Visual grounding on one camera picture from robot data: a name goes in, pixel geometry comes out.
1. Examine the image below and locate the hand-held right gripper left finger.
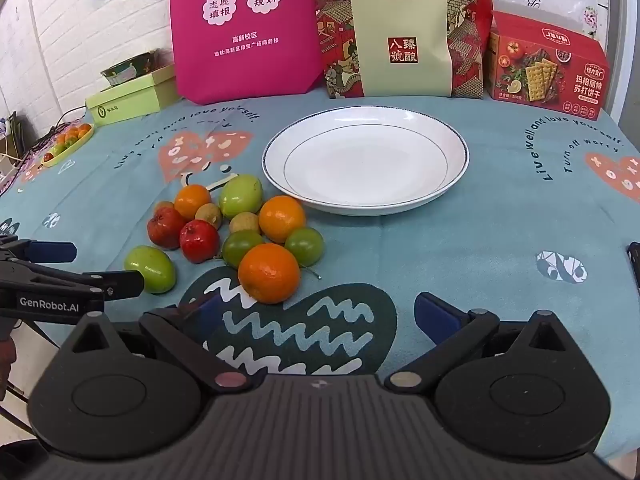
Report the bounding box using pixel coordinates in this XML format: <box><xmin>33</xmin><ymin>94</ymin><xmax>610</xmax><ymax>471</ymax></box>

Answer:
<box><xmin>61</xmin><ymin>292</ymin><xmax>248</xmax><ymax>394</ymax></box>

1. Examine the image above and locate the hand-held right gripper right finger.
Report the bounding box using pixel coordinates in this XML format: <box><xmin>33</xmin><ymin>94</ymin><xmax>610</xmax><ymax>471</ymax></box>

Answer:
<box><xmin>384</xmin><ymin>292</ymin><xmax>576</xmax><ymax>394</ymax></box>

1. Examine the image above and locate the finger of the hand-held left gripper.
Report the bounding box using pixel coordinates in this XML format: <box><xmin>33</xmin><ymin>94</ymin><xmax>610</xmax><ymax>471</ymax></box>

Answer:
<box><xmin>0</xmin><ymin>262</ymin><xmax>146</xmax><ymax>301</ymax></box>
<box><xmin>0</xmin><ymin>233</ymin><xmax>77</xmax><ymax>267</ymax></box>

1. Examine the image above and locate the large green jujube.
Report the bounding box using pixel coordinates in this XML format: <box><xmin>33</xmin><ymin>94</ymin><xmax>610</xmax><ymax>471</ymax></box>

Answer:
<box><xmin>124</xmin><ymin>245</ymin><xmax>177</xmax><ymax>294</ymax></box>
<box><xmin>219</xmin><ymin>174</ymin><xmax>264</xmax><ymax>219</ymax></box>

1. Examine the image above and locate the small red apple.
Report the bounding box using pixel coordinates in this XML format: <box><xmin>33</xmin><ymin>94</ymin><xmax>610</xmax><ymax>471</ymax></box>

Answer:
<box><xmin>180</xmin><ymin>219</ymin><xmax>221</xmax><ymax>264</ymax></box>
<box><xmin>147</xmin><ymin>207</ymin><xmax>187</xmax><ymax>250</ymax></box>

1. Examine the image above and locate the small green plum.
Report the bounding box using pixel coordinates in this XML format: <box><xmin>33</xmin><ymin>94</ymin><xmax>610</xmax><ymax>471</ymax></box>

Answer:
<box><xmin>284</xmin><ymin>227</ymin><xmax>325</xmax><ymax>267</ymax></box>
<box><xmin>221</xmin><ymin>230</ymin><xmax>265</xmax><ymax>268</ymax></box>

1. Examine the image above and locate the orange mandarin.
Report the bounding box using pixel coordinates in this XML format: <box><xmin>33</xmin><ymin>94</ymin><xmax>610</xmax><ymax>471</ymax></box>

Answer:
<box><xmin>174</xmin><ymin>184</ymin><xmax>213</xmax><ymax>221</ymax></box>
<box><xmin>238</xmin><ymin>243</ymin><xmax>301</xmax><ymax>305</ymax></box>
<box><xmin>258</xmin><ymin>195</ymin><xmax>307</xmax><ymax>244</ymax></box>

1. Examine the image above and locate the white plate with blue rim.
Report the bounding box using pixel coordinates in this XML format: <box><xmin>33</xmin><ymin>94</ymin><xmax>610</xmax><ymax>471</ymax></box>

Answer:
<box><xmin>261</xmin><ymin>105</ymin><xmax>470</xmax><ymax>217</ymax></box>

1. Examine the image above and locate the teal printed tablecloth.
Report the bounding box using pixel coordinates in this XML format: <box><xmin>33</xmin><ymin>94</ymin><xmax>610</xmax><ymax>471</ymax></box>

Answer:
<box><xmin>0</xmin><ymin>92</ymin><xmax>640</xmax><ymax>461</ymax></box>

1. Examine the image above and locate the yellow-green tray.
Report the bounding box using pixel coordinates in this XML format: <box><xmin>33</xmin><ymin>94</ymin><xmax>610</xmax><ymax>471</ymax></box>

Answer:
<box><xmin>41</xmin><ymin>122</ymin><xmax>95</xmax><ymax>167</ymax></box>

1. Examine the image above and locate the light green cardboard box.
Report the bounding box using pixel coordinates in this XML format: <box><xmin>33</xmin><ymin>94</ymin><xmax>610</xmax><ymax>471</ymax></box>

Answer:
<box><xmin>85</xmin><ymin>64</ymin><xmax>178</xmax><ymax>127</ymax></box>

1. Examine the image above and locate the green patterned bowl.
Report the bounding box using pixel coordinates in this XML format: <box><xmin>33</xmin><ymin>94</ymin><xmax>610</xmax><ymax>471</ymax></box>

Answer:
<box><xmin>100</xmin><ymin>51</ymin><xmax>157</xmax><ymax>89</ymax></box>

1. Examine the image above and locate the black object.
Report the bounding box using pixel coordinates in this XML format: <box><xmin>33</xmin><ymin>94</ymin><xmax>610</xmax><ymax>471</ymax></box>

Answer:
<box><xmin>628</xmin><ymin>241</ymin><xmax>640</xmax><ymax>293</ymax></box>

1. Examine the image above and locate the pink tote bag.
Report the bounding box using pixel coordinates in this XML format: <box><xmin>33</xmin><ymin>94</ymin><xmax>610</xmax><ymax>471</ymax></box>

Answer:
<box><xmin>169</xmin><ymin>0</ymin><xmax>325</xmax><ymax>106</ymax></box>

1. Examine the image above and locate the red and green gift bag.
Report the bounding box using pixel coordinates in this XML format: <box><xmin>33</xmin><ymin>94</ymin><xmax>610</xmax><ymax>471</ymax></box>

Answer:
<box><xmin>309</xmin><ymin>0</ymin><xmax>494</xmax><ymax>101</ymax></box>

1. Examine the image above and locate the red cracker box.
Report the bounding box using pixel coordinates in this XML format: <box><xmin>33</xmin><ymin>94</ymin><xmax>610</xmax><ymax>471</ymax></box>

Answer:
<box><xmin>487</xmin><ymin>10</ymin><xmax>608</xmax><ymax>121</ymax></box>

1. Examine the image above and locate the white metal frame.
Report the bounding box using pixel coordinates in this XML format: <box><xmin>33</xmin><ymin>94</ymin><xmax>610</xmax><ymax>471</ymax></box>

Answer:
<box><xmin>597</xmin><ymin>0</ymin><xmax>640</xmax><ymax>136</ymax></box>

